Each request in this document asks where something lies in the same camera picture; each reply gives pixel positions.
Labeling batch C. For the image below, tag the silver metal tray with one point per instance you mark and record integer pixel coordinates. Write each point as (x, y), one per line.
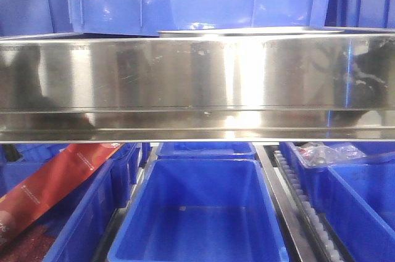
(257, 31)

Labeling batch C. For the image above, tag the blue bin lower centre back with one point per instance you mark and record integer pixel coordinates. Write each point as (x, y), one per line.
(206, 150)

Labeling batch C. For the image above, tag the blue bin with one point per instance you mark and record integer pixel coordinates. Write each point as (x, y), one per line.
(361, 209)
(201, 210)
(123, 173)
(206, 150)
(72, 229)
(314, 180)

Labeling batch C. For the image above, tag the blue bin lower left back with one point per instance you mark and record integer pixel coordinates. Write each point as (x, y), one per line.
(123, 173)

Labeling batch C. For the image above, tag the blue bin lower centre front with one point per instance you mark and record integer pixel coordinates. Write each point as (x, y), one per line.
(201, 210)

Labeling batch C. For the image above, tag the clear plastic bag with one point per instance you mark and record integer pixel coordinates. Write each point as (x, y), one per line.
(319, 154)

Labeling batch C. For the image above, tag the blue bin lower right back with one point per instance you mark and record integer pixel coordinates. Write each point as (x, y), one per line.
(314, 180)

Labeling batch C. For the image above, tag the blue bin lower left front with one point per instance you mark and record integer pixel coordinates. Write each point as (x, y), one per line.
(72, 229)

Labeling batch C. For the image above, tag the blue bin lower right front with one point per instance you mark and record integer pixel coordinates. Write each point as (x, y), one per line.
(361, 209)

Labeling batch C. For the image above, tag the white roller track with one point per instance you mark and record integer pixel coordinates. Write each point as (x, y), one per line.
(310, 218)

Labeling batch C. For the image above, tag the blue crate upper left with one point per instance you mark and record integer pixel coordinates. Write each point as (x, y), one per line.
(34, 17)

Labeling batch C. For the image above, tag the red foil package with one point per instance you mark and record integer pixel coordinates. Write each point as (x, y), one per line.
(38, 193)

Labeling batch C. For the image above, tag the stainless steel shelf rail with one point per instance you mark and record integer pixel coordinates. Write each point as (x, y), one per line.
(292, 87)

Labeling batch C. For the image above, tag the steel divider rail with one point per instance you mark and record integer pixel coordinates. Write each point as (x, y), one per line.
(294, 232)

